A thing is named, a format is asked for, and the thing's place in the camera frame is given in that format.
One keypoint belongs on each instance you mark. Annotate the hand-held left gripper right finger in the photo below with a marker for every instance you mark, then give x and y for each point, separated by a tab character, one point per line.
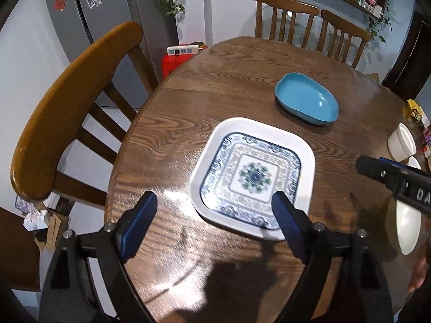
286	223

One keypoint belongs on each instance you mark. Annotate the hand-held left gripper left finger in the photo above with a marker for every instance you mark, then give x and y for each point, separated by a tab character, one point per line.
136	230

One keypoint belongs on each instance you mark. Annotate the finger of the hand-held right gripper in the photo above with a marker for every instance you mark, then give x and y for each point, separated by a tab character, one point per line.
392	162
373	171

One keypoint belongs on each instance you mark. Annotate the large white bowl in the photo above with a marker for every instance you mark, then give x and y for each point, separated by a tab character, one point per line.
414	164

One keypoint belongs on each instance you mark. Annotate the square blue patterned plate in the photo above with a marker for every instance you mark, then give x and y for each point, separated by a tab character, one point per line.
254	175

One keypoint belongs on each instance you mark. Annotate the blue oval plate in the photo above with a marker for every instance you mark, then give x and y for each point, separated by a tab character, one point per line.
306	99

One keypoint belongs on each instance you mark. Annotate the person's right hand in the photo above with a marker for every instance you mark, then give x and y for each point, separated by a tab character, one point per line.
419	272

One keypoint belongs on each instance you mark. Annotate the white ribbed cup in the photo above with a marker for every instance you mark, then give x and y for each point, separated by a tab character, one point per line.
400	143

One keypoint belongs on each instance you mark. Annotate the colourful snack packets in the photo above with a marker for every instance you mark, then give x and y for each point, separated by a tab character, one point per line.
427	141

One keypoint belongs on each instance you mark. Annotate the yellow snack packet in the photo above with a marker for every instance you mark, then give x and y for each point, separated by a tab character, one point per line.
417	111

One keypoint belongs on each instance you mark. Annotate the dark box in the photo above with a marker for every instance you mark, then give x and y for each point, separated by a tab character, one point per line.
61	204

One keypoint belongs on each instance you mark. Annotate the tan cardboard box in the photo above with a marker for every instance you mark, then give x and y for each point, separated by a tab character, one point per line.
373	77

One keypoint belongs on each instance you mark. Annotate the white carton pack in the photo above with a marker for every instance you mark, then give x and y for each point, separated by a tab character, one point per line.
35	219

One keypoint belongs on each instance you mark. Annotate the dark wooden door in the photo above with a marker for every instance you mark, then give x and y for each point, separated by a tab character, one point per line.
412	60

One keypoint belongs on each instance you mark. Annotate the brown wooden seat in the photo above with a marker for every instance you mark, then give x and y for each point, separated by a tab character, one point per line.
16	249

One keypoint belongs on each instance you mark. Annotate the green vine plant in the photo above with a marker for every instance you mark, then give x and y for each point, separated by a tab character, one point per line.
382	23

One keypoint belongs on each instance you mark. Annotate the wooden chair with curved back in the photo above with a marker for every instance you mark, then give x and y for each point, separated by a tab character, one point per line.
67	107

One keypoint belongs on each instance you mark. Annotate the wooden spindle-back chair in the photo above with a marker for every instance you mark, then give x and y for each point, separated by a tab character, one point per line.
343	27
286	5

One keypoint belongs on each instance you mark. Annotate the red plastic stool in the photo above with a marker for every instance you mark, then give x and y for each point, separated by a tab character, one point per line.
173	65

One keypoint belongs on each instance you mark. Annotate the white power strip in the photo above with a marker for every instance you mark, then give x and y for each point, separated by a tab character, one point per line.
181	49

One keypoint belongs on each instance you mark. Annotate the grey refrigerator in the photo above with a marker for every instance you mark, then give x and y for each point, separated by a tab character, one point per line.
111	3

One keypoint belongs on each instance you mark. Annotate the square red fridge decoration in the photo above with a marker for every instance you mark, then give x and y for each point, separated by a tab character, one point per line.
60	2

